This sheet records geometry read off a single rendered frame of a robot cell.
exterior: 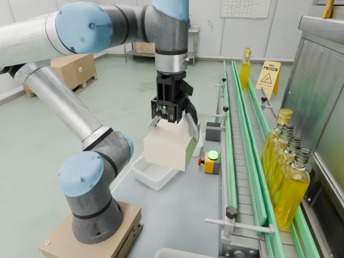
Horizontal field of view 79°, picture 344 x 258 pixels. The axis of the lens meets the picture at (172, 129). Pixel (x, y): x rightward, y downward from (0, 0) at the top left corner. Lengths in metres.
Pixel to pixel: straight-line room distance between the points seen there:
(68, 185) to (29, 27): 0.35
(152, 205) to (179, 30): 0.65
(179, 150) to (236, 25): 5.93
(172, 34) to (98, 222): 0.53
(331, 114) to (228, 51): 5.77
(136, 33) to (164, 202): 0.64
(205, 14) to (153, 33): 5.88
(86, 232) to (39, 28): 0.51
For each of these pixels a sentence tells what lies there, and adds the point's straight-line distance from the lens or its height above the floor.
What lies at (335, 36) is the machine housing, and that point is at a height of 1.35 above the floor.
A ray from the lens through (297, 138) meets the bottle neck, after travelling 0.64.
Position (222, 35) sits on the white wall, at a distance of 6.37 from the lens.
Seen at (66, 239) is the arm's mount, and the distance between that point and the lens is 0.76.
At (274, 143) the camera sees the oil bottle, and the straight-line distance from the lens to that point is 0.69.
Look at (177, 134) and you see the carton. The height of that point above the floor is 1.12.
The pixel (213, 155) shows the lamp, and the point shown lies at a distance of 0.97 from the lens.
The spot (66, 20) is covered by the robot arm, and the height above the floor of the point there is 1.42.
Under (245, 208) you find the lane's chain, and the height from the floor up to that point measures 0.88.
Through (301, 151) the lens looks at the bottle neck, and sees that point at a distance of 0.58.
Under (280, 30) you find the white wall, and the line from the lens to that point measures 6.56.
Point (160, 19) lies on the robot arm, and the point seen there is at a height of 1.41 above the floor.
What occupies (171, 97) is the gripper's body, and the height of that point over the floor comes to 1.24.
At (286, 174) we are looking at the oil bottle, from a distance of 0.60.
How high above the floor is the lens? 1.44
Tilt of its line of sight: 31 degrees down
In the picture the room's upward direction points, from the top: straight up
